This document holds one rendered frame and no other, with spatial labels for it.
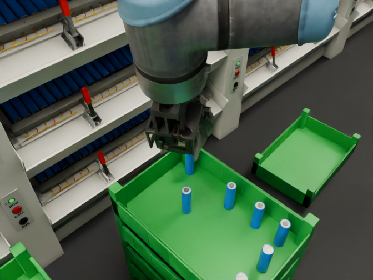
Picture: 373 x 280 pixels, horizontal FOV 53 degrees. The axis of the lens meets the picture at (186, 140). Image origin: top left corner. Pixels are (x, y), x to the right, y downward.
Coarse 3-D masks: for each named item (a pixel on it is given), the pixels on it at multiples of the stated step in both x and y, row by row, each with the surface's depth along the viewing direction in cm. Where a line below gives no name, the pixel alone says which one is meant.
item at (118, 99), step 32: (96, 64) 90; (128, 64) 92; (32, 96) 82; (64, 96) 85; (96, 96) 88; (128, 96) 90; (32, 128) 80; (64, 128) 82; (96, 128) 84; (32, 160) 77
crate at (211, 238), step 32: (160, 160) 73; (128, 192) 71; (160, 192) 74; (192, 192) 74; (224, 192) 74; (256, 192) 69; (128, 224) 69; (160, 224) 69; (192, 224) 69; (224, 224) 69; (160, 256) 65; (192, 256) 65; (224, 256) 65; (256, 256) 65; (288, 256) 65
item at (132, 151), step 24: (216, 96) 118; (144, 120) 110; (96, 144) 100; (120, 144) 103; (144, 144) 106; (48, 168) 94; (72, 168) 95; (96, 168) 99; (120, 168) 101; (48, 192) 93; (72, 192) 95; (96, 192) 97; (48, 216) 86
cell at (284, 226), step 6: (282, 222) 62; (288, 222) 62; (282, 228) 62; (288, 228) 62; (276, 234) 64; (282, 234) 63; (276, 240) 65; (282, 240) 64; (276, 246) 66; (282, 246) 66
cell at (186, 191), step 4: (184, 188) 67; (188, 188) 67; (184, 192) 67; (188, 192) 67; (184, 196) 67; (188, 196) 67; (184, 200) 68; (188, 200) 68; (184, 204) 69; (188, 204) 69; (184, 208) 70; (188, 208) 70; (184, 212) 70; (188, 212) 70
